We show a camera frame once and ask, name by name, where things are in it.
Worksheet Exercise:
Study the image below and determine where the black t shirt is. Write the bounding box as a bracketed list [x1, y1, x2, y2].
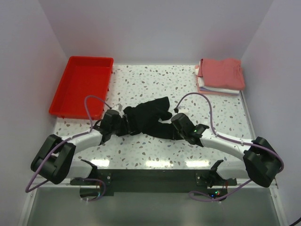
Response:
[123, 97, 182, 140]

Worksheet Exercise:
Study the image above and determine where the red plastic tray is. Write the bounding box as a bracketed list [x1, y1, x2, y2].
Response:
[49, 56, 114, 120]

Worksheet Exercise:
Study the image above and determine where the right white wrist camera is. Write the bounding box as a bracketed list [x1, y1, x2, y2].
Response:
[174, 106, 189, 114]

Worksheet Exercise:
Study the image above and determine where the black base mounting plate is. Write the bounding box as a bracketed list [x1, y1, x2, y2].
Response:
[70, 169, 237, 198]

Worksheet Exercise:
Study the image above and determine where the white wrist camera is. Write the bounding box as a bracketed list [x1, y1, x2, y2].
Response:
[112, 103, 123, 113]
[174, 106, 189, 114]

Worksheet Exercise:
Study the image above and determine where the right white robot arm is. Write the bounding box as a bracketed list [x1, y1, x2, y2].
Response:
[171, 113, 284, 187]

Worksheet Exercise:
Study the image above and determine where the lavender folded t shirt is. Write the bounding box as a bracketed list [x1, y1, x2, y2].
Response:
[200, 87, 239, 95]

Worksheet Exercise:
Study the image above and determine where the pink folded t shirt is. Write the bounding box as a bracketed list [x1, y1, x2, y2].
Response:
[197, 58, 246, 91]

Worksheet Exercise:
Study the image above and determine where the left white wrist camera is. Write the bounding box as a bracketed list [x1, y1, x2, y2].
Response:
[112, 103, 123, 113]

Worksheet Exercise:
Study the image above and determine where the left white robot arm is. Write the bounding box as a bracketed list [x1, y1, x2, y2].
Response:
[31, 109, 131, 185]

